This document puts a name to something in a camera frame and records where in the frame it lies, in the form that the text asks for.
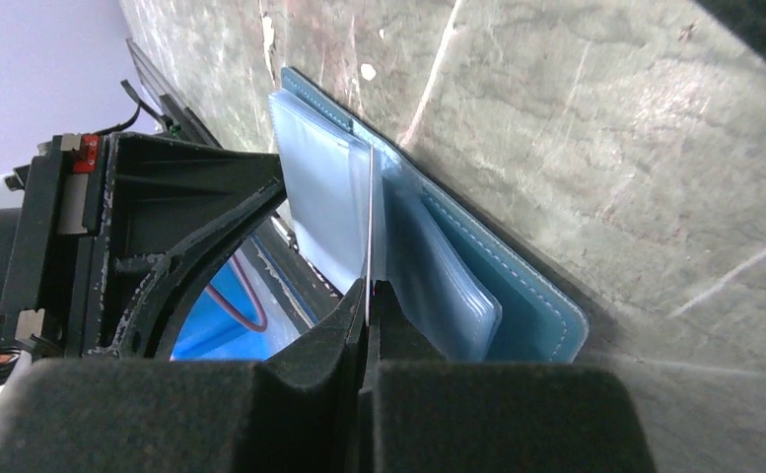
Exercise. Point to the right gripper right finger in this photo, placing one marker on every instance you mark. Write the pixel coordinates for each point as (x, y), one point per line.
(420, 413)

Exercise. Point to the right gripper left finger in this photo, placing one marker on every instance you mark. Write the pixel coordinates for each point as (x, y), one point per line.
(280, 415)

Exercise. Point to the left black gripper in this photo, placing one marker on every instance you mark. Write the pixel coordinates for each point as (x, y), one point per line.
(117, 236)

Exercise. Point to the blue card holder wallet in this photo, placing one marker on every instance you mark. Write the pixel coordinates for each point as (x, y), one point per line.
(472, 296)

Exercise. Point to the single black VIP card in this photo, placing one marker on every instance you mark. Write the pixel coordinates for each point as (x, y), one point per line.
(368, 283)

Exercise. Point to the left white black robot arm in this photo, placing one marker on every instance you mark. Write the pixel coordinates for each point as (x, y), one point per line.
(117, 237)

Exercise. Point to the blue plastic bin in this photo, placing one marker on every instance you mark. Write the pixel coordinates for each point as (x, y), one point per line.
(238, 316)

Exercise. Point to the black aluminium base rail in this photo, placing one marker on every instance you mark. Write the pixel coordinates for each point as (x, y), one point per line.
(183, 188)

